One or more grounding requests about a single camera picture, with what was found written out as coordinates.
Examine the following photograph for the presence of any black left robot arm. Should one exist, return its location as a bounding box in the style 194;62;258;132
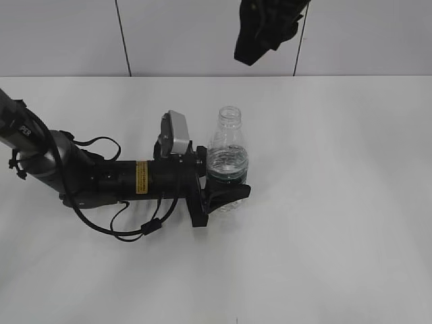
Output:
1;93;250;227

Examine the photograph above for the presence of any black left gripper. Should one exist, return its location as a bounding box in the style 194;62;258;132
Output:
153;142;251;227

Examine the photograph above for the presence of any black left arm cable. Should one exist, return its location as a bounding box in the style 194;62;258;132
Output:
72;197;180;242

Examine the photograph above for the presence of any clear plastic water bottle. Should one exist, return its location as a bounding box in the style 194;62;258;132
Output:
206;106;249;212

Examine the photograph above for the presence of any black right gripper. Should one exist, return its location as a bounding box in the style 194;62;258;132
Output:
234;0;309;65

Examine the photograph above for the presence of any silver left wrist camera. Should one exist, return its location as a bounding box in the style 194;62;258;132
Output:
158;110;190;157

